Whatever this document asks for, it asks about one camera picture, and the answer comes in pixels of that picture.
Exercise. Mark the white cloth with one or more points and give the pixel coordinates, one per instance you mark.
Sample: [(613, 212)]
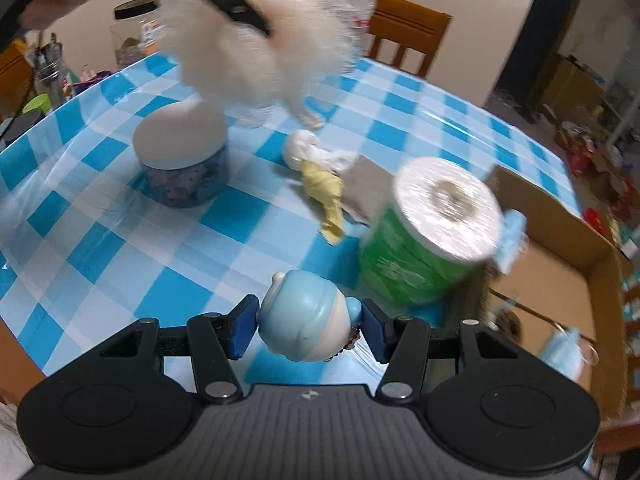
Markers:
[(310, 147)]

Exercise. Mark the glass jar of pens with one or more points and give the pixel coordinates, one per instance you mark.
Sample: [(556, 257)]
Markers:
[(50, 72)]

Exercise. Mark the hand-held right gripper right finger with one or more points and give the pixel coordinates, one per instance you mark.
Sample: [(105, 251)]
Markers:
[(376, 332)]

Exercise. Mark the green wrapped toilet paper roll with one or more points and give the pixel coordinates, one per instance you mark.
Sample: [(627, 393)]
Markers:
[(425, 230)]

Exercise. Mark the blue hooded toy figure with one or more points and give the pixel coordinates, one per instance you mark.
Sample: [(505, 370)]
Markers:
[(300, 315)]

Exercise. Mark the round jar with white lid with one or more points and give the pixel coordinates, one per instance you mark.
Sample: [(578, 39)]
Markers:
[(182, 160)]

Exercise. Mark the blue white checkered tablecloth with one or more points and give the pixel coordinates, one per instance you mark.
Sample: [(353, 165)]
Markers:
[(100, 240)]

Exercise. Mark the peach mesh bath loofah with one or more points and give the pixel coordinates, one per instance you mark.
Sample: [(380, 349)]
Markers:
[(250, 55)]

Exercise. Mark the clear jar with black lid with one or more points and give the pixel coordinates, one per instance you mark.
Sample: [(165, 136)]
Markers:
[(132, 35)]

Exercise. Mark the black round container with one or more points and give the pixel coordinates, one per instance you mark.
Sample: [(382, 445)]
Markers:
[(22, 127)]

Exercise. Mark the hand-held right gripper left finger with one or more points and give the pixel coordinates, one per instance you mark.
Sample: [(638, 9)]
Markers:
[(242, 327)]

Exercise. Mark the brown hair scrunchie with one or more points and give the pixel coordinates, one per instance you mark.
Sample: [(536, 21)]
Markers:
[(507, 327)]

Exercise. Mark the purple plastic item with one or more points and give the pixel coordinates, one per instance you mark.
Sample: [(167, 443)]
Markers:
[(95, 76)]

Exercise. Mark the cardboard box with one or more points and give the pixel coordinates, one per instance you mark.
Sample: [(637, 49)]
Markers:
[(560, 280)]

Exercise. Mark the green cup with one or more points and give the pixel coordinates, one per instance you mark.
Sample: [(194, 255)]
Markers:
[(36, 105)]

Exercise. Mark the blue face mask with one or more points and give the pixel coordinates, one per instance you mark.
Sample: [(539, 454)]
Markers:
[(565, 355), (515, 240)]

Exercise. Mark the yellow cloth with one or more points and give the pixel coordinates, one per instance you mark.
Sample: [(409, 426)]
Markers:
[(325, 192)]

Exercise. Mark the wooden chair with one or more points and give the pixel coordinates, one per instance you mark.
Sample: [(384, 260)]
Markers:
[(407, 35), (622, 435)]

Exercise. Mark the grey cloth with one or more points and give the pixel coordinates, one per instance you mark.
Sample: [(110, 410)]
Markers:
[(367, 187)]

